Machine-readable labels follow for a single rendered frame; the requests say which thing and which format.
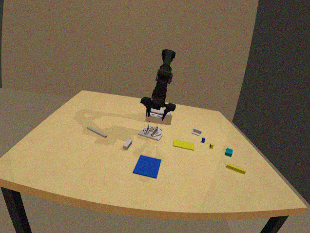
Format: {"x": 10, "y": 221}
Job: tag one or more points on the teal rectangular block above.
{"x": 229, "y": 152}

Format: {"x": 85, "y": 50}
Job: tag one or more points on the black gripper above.
{"x": 146, "y": 101}

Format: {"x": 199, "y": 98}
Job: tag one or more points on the blue flat square plate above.
{"x": 147, "y": 166}

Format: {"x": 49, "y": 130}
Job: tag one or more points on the yellow flat bar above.
{"x": 236, "y": 168}

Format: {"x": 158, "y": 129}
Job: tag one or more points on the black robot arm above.
{"x": 164, "y": 78}

